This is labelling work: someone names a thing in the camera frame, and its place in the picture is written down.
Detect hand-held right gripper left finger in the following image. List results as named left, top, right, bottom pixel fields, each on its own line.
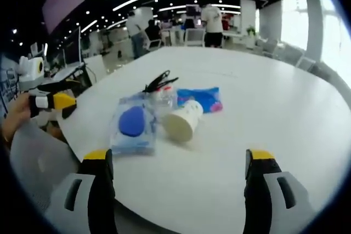
left=45, top=148, right=119, bottom=234

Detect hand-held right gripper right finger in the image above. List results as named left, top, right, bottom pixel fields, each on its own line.
left=242, top=148, right=316, bottom=234

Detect blue wet wipes pack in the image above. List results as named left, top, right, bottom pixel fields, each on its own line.
left=110, top=93, right=159, bottom=157

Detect white paper cup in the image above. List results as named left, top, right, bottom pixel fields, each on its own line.
left=161, top=99, right=205, bottom=144

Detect black clip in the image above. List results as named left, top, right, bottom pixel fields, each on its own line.
left=143, top=70, right=180, bottom=94

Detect blue patterned packet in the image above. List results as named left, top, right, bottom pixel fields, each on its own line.
left=175, top=86, right=224, bottom=115

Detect clear red-capped plastic bottles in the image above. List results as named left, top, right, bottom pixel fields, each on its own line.
left=149, top=85, right=177, bottom=116

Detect person's left hand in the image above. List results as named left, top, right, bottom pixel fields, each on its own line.
left=1, top=92, right=37, bottom=141

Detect computer monitor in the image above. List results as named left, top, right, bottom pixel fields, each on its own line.
left=63, top=26, right=83, bottom=67

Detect grey office chair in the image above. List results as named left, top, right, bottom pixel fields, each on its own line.
left=9, top=119, right=83, bottom=220

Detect white round table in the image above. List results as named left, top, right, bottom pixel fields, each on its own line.
left=54, top=46, right=351, bottom=234

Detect white mesh chair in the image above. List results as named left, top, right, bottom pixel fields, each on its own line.
left=183, top=28, right=206, bottom=48

